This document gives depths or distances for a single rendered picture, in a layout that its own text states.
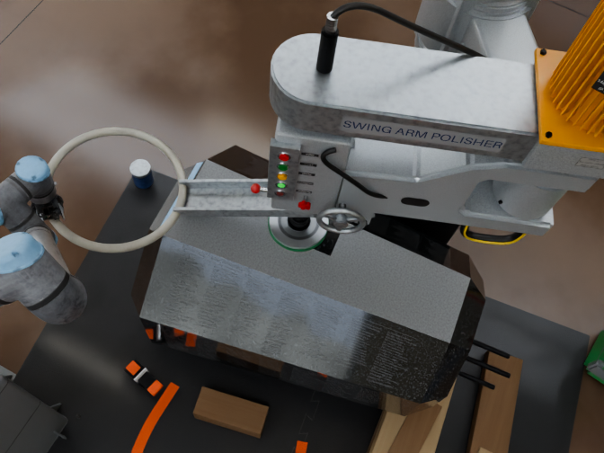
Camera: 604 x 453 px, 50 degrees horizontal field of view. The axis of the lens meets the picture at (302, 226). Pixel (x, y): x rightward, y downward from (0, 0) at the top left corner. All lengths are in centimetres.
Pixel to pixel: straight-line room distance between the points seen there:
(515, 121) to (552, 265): 197
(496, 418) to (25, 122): 276
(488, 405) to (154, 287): 158
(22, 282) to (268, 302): 104
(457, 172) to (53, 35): 284
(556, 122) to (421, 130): 32
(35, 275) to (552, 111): 123
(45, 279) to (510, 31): 149
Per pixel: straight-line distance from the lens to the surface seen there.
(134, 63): 389
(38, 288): 152
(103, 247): 225
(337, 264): 231
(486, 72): 172
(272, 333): 237
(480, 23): 214
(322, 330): 232
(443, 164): 183
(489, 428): 310
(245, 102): 369
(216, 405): 289
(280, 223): 233
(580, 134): 167
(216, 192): 231
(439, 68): 169
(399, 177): 185
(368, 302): 228
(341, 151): 172
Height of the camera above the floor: 297
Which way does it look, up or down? 64 degrees down
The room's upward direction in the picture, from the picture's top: 10 degrees clockwise
